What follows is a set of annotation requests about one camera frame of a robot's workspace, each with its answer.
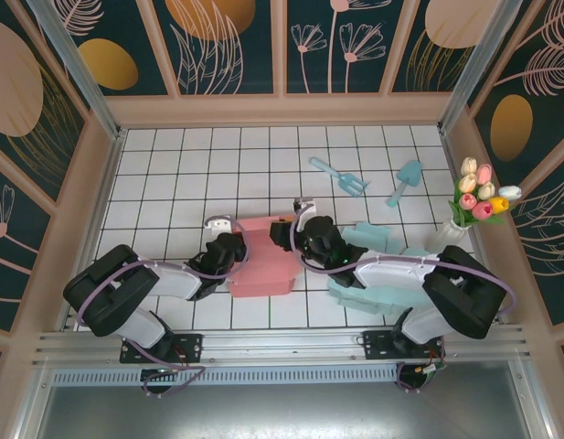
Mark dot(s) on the aluminium mounting rail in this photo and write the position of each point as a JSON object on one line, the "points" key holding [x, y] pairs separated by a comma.
{"points": [[281, 343]]}

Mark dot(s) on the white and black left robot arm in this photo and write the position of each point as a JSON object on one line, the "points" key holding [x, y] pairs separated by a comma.
{"points": [[172, 279]]}

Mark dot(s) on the aluminium frame post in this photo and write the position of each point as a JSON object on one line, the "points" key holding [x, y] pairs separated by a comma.
{"points": [[80, 73], [477, 64]]}

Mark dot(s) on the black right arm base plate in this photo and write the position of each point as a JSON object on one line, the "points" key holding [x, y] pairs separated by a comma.
{"points": [[377, 345]]}

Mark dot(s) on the light blue toy rake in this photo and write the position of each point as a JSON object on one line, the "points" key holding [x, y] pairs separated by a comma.
{"points": [[350, 183]]}

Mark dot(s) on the light blue paper box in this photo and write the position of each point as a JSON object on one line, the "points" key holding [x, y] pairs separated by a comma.
{"points": [[373, 299]]}

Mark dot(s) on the artificial tulip bouquet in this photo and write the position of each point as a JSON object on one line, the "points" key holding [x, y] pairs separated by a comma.
{"points": [[484, 174]]}

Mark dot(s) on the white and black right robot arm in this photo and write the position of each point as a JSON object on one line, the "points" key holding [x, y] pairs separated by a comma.
{"points": [[391, 279]]}

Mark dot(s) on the grey metal sheet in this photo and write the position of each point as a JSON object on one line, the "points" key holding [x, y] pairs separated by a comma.
{"points": [[281, 411]]}

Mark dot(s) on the light blue toy shovel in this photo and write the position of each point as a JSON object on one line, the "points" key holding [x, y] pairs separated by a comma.
{"points": [[409, 174]]}

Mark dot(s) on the pink paper box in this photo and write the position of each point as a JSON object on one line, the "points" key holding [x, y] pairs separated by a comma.
{"points": [[258, 283]]}

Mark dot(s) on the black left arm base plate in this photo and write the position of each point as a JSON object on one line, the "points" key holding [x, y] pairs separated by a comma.
{"points": [[190, 345]]}

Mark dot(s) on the white ribbed vase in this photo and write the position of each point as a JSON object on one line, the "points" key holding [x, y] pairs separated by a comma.
{"points": [[453, 231]]}

